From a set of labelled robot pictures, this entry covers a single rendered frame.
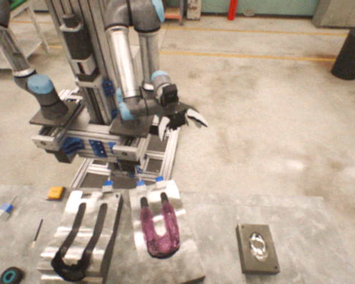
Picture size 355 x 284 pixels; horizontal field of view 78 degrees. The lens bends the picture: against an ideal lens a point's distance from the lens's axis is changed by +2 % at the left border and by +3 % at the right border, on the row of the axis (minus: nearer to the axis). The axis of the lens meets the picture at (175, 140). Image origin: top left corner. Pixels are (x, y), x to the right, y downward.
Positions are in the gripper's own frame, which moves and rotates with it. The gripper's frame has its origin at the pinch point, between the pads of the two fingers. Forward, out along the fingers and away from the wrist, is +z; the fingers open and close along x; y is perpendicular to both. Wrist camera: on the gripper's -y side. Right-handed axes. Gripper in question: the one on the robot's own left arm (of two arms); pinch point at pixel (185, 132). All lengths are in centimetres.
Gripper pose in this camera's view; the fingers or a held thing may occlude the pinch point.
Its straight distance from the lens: 66.9
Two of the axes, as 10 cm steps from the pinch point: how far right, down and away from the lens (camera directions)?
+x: -9.5, 3.0, -0.9
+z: 2.8, 7.2, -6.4
